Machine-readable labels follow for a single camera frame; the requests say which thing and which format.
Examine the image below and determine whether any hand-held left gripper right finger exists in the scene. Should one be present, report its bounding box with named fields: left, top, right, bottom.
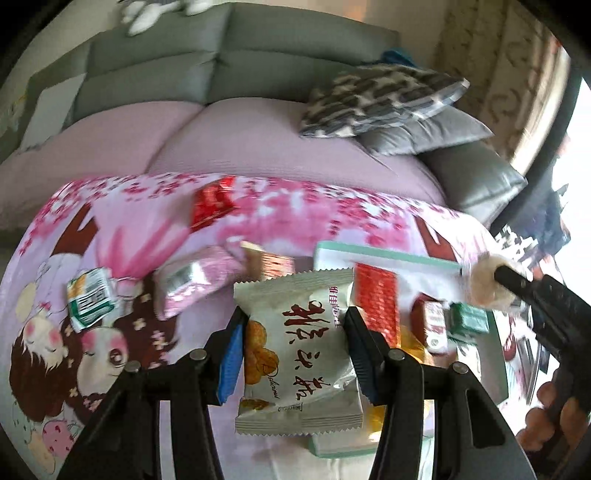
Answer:
left=344, top=305, right=539, bottom=480

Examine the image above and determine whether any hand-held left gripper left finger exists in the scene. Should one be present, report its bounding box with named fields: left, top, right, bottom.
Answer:
left=55, top=305, right=252, bottom=480

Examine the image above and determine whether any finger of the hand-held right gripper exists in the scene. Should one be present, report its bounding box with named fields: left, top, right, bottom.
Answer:
left=494, top=265, right=546, bottom=301

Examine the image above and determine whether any round cream pastry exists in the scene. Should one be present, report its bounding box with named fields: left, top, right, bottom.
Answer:
left=468, top=256, right=515, bottom=311

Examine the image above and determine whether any white tray with green rim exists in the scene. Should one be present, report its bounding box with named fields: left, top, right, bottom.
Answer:
left=307, top=241, right=499, bottom=457

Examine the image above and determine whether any person's right hand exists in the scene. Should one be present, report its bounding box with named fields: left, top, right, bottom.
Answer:
left=516, top=381, right=591, bottom=455

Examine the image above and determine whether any small green packet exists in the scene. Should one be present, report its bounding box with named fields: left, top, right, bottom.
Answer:
left=450, top=302, right=491, bottom=343

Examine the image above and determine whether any long red snack packet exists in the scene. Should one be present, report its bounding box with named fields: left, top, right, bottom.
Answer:
left=353, top=262, right=402, bottom=349

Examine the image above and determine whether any small red white packet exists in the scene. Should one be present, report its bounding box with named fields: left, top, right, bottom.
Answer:
left=412, top=299, right=450, bottom=355

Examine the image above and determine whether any pink snack packet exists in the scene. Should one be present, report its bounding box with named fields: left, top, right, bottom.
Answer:
left=154, top=246, right=243, bottom=320

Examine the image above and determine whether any orange striped snack packet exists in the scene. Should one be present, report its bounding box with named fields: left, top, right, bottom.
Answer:
left=239, top=240, right=296, bottom=282

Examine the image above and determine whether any green white snack packet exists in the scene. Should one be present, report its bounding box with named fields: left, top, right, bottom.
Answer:
left=66, top=268, right=116, bottom=332

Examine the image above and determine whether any plain grey cushion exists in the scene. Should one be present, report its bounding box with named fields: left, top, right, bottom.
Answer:
left=358, top=108, right=495, bottom=157

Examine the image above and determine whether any printed cartoon blanket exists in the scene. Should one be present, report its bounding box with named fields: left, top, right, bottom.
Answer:
left=0, top=173, right=509, bottom=480

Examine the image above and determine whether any patterned beige curtain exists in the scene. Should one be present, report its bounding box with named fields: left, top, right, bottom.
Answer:
left=434, top=0, right=571, bottom=174

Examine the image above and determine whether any pink sofa cover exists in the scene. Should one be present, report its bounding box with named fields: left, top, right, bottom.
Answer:
left=0, top=99, right=448, bottom=232

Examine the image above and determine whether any patterned grey cushion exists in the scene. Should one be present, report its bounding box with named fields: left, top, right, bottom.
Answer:
left=299, top=64, right=471, bottom=139

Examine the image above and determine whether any teal cloth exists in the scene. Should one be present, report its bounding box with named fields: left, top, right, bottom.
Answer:
left=381, top=48, right=419, bottom=66

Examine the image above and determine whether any grey sofa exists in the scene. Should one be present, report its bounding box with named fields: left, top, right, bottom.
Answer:
left=0, top=4, right=529, bottom=224

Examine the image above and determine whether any white plush toy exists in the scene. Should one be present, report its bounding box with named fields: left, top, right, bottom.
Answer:
left=119, top=0, right=215, bottom=37

